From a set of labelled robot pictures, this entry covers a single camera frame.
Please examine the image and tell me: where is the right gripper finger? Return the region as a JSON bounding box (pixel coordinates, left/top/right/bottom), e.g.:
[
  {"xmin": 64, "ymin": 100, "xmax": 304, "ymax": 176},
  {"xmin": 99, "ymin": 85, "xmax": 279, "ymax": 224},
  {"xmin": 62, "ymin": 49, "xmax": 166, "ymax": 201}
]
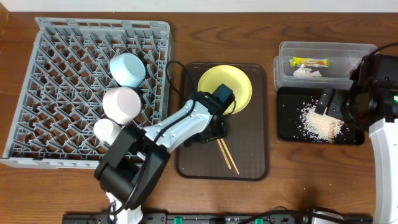
[
  {"xmin": 326, "ymin": 89, "xmax": 342, "ymax": 120},
  {"xmin": 315, "ymin": 87, "xmax": 335, "ymax": 113}
]

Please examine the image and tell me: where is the yellow plate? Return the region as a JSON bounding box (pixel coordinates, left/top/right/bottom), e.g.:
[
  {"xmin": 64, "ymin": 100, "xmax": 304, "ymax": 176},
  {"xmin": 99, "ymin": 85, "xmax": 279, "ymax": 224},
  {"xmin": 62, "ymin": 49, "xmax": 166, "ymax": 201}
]
[{"xmin": 198, "ymin": 65, "xmax": 252, "ymax": 115}]

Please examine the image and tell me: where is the green yellow snack wrapper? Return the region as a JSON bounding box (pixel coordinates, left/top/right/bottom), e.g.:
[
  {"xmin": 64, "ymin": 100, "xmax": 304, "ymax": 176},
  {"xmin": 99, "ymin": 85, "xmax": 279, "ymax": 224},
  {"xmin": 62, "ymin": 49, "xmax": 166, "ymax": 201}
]
[{"xmin": 290, "ymin": 57, "xmax": 330, "ymax": 68}]

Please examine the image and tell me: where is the wooden chopstick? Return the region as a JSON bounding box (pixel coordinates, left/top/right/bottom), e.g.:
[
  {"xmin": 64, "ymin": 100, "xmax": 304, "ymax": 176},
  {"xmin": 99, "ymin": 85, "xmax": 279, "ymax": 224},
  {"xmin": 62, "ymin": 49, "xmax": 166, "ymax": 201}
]
[
  {"xmin": 217, "ymin": 139, "xmax": 231, "ymax": 169},
  {"xmin": 220, "ymin": 138, "xmax": 240, "ymax": 175}
]

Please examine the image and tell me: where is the pink bowl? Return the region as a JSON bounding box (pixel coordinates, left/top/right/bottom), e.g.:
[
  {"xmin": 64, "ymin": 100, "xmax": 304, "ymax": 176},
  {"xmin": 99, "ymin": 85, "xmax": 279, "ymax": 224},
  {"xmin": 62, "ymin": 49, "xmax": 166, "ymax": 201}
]
[{"xmin": 103, "ymin": 87, "xmax": 142, "ymax": 125}]

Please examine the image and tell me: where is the light blue bowl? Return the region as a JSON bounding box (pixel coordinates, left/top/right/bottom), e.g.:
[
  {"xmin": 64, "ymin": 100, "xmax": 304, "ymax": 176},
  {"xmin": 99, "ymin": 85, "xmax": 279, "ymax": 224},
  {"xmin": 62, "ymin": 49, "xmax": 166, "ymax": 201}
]
[{"xmin": 109, "ymin": 53, "xmax": 146, "ymax": 88}]

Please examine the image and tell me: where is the white cup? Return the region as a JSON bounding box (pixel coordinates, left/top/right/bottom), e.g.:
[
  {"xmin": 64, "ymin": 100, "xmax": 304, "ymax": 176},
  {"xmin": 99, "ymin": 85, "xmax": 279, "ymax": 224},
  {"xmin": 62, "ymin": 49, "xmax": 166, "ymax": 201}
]
[{"xmin": 93, "ymin": 118, "xmax": 121, "ymax": 146}]

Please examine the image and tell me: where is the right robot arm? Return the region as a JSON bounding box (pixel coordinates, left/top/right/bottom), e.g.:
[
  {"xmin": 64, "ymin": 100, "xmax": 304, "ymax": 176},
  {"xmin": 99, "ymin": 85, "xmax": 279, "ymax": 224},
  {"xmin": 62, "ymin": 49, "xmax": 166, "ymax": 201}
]
[{"xmin": 315, "ymin": 53, "xmax": 397, "ymax": 223}]

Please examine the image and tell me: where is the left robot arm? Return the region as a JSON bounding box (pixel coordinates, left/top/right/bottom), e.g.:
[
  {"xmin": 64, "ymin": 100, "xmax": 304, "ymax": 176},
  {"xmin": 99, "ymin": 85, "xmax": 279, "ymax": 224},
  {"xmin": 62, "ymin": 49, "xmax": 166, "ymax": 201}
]
[{"xmin": 94, "ymin": 84, "xmax": 236, "ymax": 223}]

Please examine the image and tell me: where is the pile of rice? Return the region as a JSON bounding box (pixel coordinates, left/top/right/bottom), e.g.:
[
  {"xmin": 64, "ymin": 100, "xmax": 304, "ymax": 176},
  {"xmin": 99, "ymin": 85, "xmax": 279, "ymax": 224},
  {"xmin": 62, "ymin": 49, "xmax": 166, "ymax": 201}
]
[{"xmin": 281, "ymin": 99, "xmax": 346, "ymax": 144}]

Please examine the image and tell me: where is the crumpled white paper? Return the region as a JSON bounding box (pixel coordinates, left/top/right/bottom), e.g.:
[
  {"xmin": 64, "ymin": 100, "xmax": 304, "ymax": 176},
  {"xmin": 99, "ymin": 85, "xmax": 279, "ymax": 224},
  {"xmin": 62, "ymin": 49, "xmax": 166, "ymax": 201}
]
[{"xmin": 293, "ymin": 67, "xmax": 322, "ymax": 78}]

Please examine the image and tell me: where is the black tray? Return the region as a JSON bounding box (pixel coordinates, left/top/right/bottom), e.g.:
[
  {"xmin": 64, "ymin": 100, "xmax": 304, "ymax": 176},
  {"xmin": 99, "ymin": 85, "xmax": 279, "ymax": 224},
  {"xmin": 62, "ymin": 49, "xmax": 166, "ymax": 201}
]
[{"xmin": 277, "ymin": 86, "xmax": 365, "ymax": 145}]

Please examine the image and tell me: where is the clear plastic bin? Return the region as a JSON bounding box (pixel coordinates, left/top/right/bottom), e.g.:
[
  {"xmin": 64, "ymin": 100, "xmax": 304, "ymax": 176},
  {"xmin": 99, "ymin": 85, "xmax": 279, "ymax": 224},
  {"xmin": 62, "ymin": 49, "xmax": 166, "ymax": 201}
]
[{"xmin": 274, "ymin": 41, "xmax": 377, "ymax": 90}]

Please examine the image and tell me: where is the brown serving tray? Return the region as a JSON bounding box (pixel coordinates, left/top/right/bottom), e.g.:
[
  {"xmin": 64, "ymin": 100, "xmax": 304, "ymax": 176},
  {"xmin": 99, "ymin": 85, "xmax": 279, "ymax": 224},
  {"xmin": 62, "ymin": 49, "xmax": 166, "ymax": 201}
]
[{"xmin": 175, "ymin": 63, "xmax": 270, "ymax": 181}]

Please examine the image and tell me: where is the grey dish rack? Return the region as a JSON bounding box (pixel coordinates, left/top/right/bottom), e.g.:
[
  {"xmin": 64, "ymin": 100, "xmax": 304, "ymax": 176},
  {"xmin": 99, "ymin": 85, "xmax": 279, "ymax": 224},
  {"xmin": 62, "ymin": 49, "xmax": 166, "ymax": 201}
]
[{"xmin": 1, "ymin": 17, "xmax": 174, "ymax": 169}]

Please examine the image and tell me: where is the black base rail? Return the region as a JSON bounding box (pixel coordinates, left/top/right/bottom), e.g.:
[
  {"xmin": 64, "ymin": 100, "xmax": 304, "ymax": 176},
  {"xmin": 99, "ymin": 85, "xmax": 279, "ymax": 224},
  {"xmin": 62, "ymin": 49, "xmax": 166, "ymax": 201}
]
[{"xmin": 62, "ymin": 211, "xmax": 374, "ymax": 224}]

